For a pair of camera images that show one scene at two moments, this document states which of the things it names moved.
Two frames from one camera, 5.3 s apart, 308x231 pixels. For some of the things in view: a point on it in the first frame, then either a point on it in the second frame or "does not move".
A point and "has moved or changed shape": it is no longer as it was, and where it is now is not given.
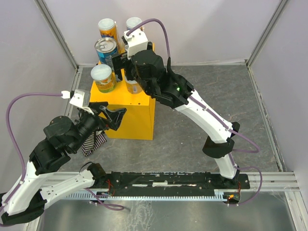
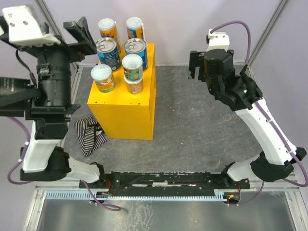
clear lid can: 117,79 has moved or changed shape
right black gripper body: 122,61 to 197,59
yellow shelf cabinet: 138,120 does not move
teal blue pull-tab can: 106,47 does not move
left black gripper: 115,116 to 87,47
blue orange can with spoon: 132,22 does not move
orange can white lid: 133,86 does not move
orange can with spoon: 108,28 does not move
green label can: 102,74 does not move
